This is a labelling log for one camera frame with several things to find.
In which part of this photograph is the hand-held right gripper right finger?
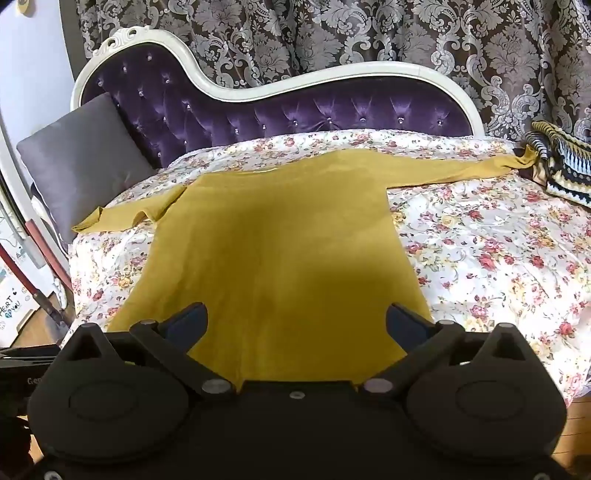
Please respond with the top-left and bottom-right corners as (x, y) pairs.
(362, 302), (532, 398)

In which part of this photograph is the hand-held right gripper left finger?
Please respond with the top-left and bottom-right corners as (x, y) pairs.
(62, 302), (237, 400)

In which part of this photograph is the mustard yellow knit sweater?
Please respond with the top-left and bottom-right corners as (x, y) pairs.
(71, 148), (539, 389)

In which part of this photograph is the white printed box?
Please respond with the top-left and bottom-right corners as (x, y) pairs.
(0, 264), (38, 335)

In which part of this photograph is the red stick vacuum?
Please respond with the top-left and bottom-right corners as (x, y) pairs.
(0, 217), (75, 329)

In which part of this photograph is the floral bedspread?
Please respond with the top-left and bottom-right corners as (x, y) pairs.
(69, 129), (591, 409)

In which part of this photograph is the grey pillow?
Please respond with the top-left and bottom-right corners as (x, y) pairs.
(16, 92), (156, 244)

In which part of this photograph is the striped knit blanket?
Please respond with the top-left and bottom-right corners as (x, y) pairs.
(524, 119), (591, 207)

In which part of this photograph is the brown damask curtain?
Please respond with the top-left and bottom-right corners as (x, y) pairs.
(76, 0), (591, 145)

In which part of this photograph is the purple tufted sofa white frame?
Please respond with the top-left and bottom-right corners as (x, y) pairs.
(70, 27), (486, 172)

